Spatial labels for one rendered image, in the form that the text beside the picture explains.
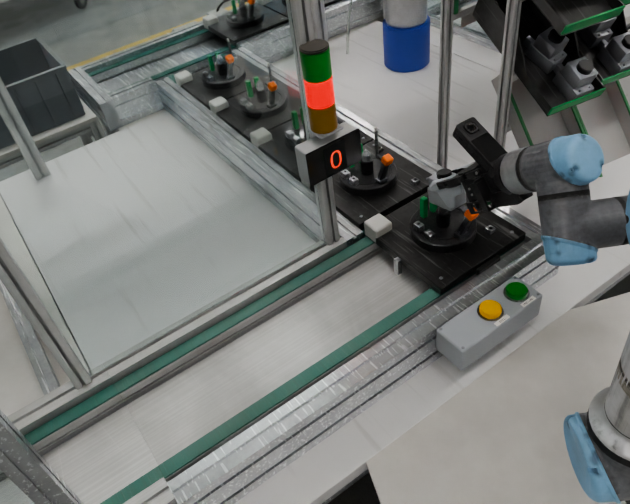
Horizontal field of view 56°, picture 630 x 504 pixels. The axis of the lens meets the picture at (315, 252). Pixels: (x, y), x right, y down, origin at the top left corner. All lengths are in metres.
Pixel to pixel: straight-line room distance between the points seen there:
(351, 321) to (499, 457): 0.37
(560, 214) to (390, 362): 0.39
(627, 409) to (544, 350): 0.47
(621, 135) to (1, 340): 1.48
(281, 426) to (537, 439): 0.44
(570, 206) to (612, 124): 0.60
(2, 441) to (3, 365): 0.78
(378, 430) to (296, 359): 0.20
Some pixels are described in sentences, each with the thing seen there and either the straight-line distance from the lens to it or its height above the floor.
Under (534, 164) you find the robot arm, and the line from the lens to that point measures 0.98.
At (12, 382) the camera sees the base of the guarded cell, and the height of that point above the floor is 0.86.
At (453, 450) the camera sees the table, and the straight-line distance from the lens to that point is 1.12.
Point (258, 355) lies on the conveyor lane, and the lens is 1.18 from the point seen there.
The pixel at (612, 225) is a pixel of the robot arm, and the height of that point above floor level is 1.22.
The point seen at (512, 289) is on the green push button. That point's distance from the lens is 1.20.
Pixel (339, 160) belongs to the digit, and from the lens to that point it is 1.13.
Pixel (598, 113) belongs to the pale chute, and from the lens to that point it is 1.53.
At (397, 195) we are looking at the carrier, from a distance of 1.40.
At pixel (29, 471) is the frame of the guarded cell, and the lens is 0.76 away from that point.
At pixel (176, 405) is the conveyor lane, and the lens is 1.17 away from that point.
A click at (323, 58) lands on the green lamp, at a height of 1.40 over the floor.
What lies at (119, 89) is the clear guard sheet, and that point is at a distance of 0.94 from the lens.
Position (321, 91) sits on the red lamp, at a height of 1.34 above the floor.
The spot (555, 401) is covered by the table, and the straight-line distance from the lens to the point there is 1.19.
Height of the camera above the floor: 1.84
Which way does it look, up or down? 43 degrees down
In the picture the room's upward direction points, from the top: 9 degrees counter-clockwise
